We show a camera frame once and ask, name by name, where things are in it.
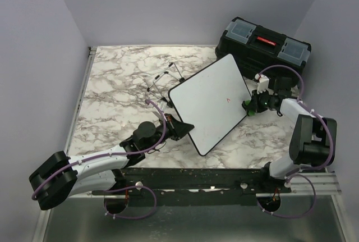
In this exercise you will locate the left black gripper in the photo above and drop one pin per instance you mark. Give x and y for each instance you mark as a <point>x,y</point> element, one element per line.
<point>178,129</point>

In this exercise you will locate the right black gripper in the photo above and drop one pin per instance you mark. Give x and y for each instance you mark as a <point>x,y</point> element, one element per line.
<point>254,101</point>

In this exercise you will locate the green black whiteboard eraser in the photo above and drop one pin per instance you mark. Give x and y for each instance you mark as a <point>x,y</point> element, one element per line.
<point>248,107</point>

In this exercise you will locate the white whiteboard with red writing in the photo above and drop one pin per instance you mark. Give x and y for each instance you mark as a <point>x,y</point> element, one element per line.
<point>211,100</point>

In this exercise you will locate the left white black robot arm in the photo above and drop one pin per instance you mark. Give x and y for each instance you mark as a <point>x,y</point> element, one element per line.
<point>61,176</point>

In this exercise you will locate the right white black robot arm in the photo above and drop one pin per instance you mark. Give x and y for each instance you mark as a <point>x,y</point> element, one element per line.
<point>312,145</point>

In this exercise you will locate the black plastic toolbox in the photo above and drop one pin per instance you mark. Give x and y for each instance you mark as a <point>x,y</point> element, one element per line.
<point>255,48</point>

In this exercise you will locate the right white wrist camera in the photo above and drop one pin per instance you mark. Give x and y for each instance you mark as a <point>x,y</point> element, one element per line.
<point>262,83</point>

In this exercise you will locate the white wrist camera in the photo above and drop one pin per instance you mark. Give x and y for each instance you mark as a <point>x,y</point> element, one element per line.
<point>162,105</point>
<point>262,83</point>

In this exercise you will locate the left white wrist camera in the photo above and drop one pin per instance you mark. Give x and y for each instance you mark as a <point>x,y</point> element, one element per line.
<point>162,105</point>

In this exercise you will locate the black wire easel stand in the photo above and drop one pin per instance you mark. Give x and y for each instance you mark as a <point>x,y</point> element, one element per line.
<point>163,81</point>

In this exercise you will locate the black front mounting rail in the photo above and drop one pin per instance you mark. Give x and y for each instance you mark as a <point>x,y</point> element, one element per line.
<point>142,187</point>

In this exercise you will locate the aluminium frame extrusion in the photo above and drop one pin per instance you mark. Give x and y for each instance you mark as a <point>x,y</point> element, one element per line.
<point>206,107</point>

